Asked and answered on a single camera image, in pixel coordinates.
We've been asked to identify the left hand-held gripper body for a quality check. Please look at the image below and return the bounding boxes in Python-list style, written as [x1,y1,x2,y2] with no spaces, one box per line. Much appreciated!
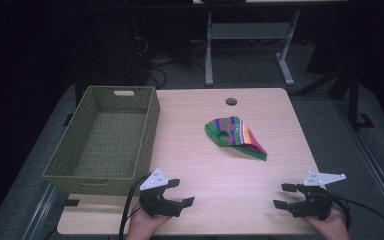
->
[138,167,182,219]

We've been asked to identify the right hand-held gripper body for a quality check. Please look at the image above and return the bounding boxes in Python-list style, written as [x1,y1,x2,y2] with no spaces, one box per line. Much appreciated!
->
[295,171,347,222]

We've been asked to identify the green woven basket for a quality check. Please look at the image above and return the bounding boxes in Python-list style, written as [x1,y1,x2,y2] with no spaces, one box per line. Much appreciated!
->
[42,85,161,197]

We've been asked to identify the striped multicoloured cloth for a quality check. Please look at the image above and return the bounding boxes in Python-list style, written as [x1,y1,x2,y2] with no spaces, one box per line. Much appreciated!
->
[204,115,268,162]

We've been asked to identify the person's left hand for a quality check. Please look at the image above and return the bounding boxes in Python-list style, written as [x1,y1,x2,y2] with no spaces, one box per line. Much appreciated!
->
[126,203,173,240]

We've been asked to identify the person's right hand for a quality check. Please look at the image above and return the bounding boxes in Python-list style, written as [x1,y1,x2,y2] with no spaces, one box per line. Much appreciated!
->
[301,207,352,240]

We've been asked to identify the black metal stand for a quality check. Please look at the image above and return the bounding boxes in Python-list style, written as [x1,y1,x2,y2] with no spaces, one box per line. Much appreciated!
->
[345,68,376,132]

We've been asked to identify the dark cabinet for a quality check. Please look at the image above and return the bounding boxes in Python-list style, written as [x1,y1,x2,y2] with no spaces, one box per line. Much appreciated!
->
[78,6,150,88]

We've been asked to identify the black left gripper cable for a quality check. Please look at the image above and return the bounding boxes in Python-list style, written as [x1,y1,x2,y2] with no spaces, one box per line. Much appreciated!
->
[118,175,148,240]

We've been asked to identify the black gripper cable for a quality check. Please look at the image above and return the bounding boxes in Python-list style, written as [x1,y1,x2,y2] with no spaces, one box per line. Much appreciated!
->
[321,189,384,238]
[118,175,148,240]

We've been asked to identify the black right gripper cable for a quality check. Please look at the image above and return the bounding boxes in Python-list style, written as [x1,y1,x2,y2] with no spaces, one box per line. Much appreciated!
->
[321,189,384,238]

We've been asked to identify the aluminium floor rail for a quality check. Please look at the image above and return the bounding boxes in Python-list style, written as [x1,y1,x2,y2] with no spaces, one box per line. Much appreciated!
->
[332,99,384,232]
[22,183,62,240]

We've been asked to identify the tangle of floor cables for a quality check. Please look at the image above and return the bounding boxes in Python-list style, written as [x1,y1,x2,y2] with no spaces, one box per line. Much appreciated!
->
[131,19,208,89]

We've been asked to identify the grey metal desk frame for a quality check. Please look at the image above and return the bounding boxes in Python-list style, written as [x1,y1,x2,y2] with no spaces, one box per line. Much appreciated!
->
[203,9,302,88]

